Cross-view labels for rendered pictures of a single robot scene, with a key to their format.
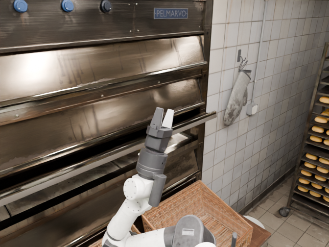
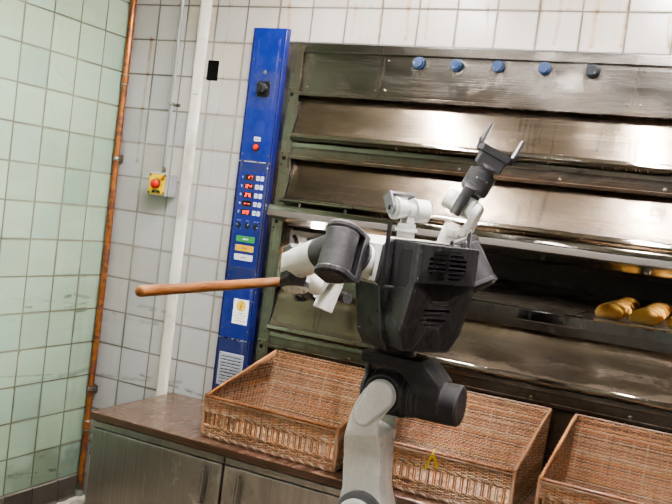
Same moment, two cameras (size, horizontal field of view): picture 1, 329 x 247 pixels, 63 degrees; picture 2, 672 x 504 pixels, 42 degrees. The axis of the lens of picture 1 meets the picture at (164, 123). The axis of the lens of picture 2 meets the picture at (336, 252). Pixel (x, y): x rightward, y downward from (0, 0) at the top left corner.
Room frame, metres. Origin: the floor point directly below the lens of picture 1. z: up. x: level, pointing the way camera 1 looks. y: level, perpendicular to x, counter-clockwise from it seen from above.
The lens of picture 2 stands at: (-0.67, -2.30, 1.46)
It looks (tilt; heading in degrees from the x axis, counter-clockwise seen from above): 3 degrees down; 68
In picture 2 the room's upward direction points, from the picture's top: 7 degrees clockwise
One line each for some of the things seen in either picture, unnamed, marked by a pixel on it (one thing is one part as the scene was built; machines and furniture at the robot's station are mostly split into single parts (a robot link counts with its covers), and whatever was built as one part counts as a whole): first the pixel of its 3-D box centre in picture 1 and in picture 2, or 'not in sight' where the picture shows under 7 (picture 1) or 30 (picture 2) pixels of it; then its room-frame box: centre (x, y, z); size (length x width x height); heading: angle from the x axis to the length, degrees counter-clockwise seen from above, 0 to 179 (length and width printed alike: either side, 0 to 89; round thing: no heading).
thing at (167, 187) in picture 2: not in sight; (161, 184); (0.04, 1.52, 1.46); 0.10 x 0.07 x 0.10; 132
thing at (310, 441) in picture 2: not in sight; (301, 404); (0.49, 0.68, 0.72); 0.56 x 0.49 x 0.28; 131
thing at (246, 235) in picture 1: (197, 229); (643, 486); (1.30, -0.21, 0.72); 0.56 x 0.49 x 0.28; 131
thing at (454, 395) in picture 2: not in sight; (413, 385); (0.47, -0.18, 1.00); 0.28 x 0.13 x 0.18; 134
